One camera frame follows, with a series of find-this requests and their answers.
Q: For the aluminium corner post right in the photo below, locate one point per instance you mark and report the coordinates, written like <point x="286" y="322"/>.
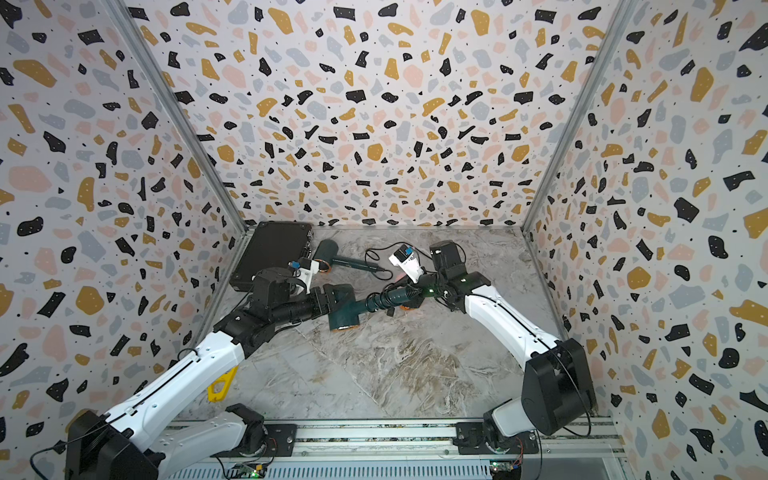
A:
<point x="616" y="27"/>

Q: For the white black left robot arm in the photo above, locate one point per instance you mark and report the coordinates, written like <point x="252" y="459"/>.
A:
<point x="126" y="442"/>

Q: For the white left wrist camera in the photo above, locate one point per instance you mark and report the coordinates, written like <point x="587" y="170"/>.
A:
<point x="305" y="269"/>

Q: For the yellow plastic triangle frame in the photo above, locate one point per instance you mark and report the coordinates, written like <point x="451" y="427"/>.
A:
<point x="218" y="390"/>

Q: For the aluminium corner post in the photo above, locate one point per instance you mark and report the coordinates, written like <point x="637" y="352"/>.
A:
<point x="616" y="27"/>
<point x="119" y="14"/>

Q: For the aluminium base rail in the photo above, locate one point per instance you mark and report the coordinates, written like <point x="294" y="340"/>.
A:
<point x="387" y="449"/>

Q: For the black flat case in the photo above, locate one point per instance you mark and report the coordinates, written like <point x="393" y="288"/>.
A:
<point x="272" y="244"/>

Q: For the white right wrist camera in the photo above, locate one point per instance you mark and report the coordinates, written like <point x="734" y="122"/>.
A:
<point x="406" y="258"/>

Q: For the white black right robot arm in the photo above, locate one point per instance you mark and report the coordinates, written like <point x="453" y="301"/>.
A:
<point x="557" y="386"/>

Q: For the aluminium corner post left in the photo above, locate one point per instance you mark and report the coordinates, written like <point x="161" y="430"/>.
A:
<point x="119" y="14"/>

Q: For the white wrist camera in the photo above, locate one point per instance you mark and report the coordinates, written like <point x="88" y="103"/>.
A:
<point x="406" y="258"/>
<point x="305" y="269"/>

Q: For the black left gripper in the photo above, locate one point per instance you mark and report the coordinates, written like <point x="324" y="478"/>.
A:
<point x="330" y="300"/>

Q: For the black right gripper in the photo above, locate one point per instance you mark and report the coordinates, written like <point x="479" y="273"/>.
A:
<point x="413" y="299"/>

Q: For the dark green hair dryer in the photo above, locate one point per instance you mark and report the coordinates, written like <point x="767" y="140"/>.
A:
<point x="327" y="254"/>
<point x="374" y="302"/>

